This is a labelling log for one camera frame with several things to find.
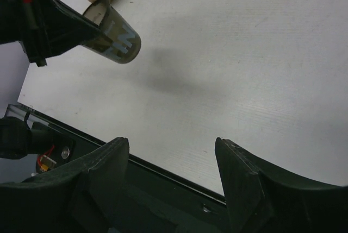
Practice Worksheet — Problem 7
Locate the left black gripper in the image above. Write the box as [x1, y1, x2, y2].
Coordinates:
[1, 0, 100, 66]

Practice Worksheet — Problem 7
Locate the black coffee cup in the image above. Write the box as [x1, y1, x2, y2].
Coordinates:
[83, 0, 141, 64]

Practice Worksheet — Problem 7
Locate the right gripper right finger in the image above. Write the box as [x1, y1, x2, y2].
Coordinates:
[215, 138, 347, 232]

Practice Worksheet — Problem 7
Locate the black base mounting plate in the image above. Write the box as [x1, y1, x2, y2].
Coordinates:
[1, 105, 230, 232]

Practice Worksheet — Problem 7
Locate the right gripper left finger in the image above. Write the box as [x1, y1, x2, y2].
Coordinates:
[1, 137, 129, 232]

